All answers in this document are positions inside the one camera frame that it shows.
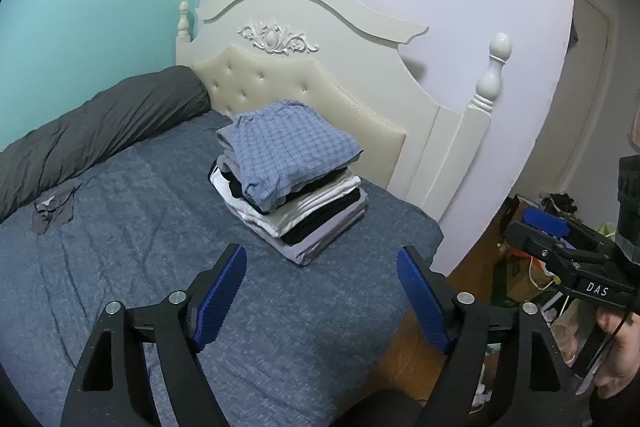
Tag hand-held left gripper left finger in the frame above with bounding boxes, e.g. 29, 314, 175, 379
60, 243, 248, 427

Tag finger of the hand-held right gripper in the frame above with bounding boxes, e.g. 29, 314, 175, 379
522, 206, 619, 254
502, 222, 609, 276

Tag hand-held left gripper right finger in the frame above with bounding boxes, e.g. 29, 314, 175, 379
396, 246, 586, 427

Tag blue plaid shorts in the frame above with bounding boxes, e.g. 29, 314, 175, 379
231, 99, 364, 212

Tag person's right forearm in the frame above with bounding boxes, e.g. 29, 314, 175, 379
587, 377, 640, 427

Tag stack of folded clothes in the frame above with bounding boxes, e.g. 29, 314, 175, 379
207, 124, 370, 266

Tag person's right hand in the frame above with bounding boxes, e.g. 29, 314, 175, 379
595, 307, 640, 388

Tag black bag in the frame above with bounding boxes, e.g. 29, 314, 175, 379
542, 192, 578, 215

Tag cardboard box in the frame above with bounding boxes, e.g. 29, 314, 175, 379
502, 252, 548, 305

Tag blue heathered bed sheet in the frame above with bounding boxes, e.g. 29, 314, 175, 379
0, 109, 445, 427

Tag white door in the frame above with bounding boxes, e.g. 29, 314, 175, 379
567, 0, 618, 228

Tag crumpled grey cloth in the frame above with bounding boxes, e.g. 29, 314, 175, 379
31, 184, 83, 235

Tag dark grey rolled duvet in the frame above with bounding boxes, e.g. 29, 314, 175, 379
0, 65, 212, 223

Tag cream bed headboard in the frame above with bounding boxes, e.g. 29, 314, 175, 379
175, 0, 513, 228

